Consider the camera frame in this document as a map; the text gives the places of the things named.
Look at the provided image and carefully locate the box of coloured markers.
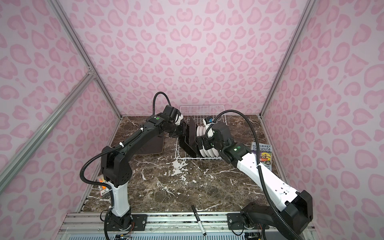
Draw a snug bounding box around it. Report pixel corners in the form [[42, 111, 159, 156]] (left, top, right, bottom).
[[97, 175, 110, 197]]

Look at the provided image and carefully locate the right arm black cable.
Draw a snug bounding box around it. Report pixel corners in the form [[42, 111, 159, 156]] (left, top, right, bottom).
[[205, 109, 304, 240]]

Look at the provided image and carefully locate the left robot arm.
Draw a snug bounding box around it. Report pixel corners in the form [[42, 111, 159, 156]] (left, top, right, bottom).
[[101, 105, 187, 218]]

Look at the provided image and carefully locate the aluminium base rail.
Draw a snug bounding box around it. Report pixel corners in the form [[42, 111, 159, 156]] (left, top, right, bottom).
[[55, 211, 319, 240]]

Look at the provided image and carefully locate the floral square plate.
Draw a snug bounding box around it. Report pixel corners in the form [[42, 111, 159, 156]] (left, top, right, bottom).
[[188, 116, 198, 158]]

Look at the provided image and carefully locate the white wire dish rack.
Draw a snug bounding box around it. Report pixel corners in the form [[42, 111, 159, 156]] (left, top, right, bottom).
[[175, 105, 225, 160]]

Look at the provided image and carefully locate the black marker pen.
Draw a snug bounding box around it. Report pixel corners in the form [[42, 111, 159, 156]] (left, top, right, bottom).
[[191, 205, 207, 237]]

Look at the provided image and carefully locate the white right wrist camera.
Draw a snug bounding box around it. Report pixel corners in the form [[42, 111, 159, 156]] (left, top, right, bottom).
[[203, 116, 214, 139]]

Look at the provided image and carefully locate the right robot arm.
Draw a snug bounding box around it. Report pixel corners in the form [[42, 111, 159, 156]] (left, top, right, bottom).
[[195, 122, 313, 240]]

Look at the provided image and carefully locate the white round plate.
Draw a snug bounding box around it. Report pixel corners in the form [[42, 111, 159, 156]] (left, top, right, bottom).
[[196, 126, 207, 158], [206, 142, 215, 158], [201, 132, 215, 158], [212, 142, 220, 157]]

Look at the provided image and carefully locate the black square plate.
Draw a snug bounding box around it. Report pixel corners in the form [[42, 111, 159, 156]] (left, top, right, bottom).
[[179, 124, 196, 158], [136, 133, 165, 156]]

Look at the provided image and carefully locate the The 143-Storey Treehouse book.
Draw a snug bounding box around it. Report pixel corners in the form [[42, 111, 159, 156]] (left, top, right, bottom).
[[259, 144, 272, 171]]

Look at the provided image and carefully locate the white round plate nearest front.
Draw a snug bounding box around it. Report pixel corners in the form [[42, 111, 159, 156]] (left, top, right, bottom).
[[212, 142, 220, 157]]

